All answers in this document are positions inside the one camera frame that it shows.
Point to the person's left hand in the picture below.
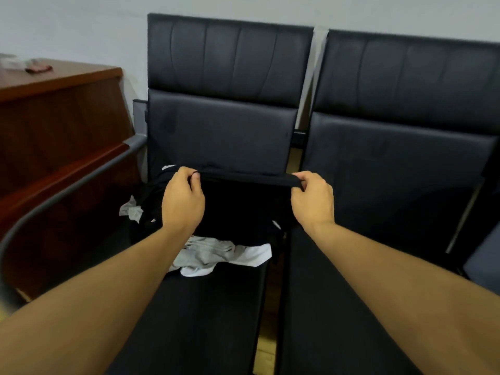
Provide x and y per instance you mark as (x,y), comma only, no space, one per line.
(181,206)

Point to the person's right hand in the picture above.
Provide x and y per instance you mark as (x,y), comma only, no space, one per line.
(316,203)

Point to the grey tank top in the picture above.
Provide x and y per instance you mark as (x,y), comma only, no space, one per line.
(218,253)

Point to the blue-grey plastic bin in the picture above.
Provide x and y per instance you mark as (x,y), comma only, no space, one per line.
(484,265)

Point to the person's right forearm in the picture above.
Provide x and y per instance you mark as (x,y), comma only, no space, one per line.
(410,300)

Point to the person's left forearm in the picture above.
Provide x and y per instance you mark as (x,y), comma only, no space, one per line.
(90,308)

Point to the black leather bench chair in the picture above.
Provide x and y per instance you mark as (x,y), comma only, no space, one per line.
(226,58)
(484,206)
(398,171)

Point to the brown wooden cabinet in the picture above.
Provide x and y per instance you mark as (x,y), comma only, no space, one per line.
(58,124)

